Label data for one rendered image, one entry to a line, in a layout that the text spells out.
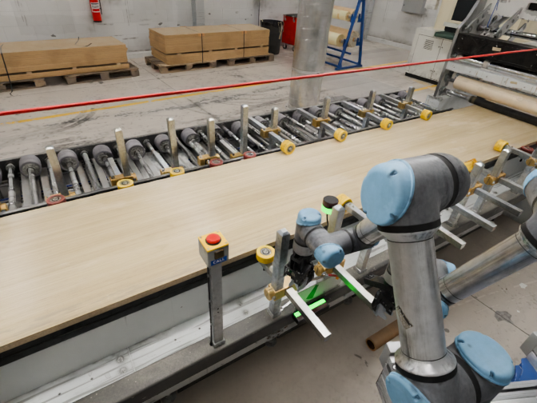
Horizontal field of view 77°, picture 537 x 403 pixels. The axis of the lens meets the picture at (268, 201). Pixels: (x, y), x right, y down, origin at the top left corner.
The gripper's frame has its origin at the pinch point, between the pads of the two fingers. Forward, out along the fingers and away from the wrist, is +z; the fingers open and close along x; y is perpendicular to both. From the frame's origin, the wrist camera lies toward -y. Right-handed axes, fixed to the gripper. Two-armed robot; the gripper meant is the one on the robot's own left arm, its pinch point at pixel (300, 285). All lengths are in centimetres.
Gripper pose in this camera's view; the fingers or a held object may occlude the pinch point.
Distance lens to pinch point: 130.4
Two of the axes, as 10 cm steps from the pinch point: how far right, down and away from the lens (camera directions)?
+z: -0.7, 8.1, 5.8
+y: -6.1, 4.3, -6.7
